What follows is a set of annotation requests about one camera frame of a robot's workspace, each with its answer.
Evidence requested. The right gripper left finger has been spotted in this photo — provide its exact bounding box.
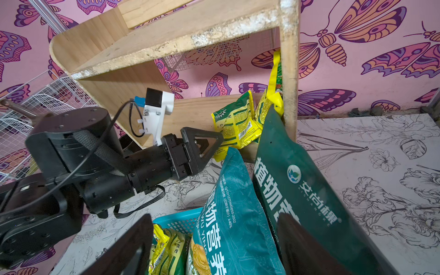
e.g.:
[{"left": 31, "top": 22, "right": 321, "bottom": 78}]
[{"left": 83, "top": 214, "right": 153, "bottom": 275}]

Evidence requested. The dark green soil bag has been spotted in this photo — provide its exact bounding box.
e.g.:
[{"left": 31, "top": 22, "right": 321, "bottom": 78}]
[{"left": 253, "top": 107, "right": 396, "bottom": 275}]

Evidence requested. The teal plastic basket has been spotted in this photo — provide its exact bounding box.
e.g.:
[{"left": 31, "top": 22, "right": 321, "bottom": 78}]
[{"left": 152, "top": 207, "right": 203, "bottom": 235}]

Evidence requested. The yellow green fertilizer packet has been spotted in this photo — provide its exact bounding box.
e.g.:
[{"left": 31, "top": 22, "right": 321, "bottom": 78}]
[
  {"left": 212, "top": 91, "right": 262, "bottom": 162},
  {"left": 254, "top": 50, "right": 284, "bottom": 129},
  {"left": 148, "top": 224, "right": 191, "bottom": 275}
]

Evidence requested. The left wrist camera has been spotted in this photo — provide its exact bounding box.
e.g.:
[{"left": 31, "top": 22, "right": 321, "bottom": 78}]
[{"left": 134, "top": 88, "right": 175, "bottom": 146}]

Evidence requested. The teal and orange soil bag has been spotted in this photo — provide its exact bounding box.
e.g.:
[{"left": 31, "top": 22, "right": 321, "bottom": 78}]
[{"left": 186, "top": 148, "right": 285, "bottom": 275}]

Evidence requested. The aluminium frame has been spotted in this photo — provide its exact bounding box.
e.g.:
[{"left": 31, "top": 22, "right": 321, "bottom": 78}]
[{"left": 29, "top": 0, "right": 68, "bottom": 34}]

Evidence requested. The white wire basket rack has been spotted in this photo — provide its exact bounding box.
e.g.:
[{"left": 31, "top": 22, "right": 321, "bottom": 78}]
[{"left": 1, "top": 71, "right": 96, "bottom": 185}]

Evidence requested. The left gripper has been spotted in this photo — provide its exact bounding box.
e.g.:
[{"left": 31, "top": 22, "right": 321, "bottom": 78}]
[{"left": 127, "top": 127, "right": 223, "bottom": 194}]

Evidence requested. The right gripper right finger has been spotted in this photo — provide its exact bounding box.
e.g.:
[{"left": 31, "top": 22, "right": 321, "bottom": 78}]
[{"left": 277, "top": 213, "right": 349, "bottom": 275}]

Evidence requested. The wooden two-tier shelf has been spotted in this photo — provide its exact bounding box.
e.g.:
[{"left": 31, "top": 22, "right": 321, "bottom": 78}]
[{"left": 49, "top": 1, "right": 301, "bottom": 140}]

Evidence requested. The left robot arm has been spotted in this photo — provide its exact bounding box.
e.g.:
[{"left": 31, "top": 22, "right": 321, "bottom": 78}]
[{"left": 1, "top": 107, "right": 223, "bottom": 269}]

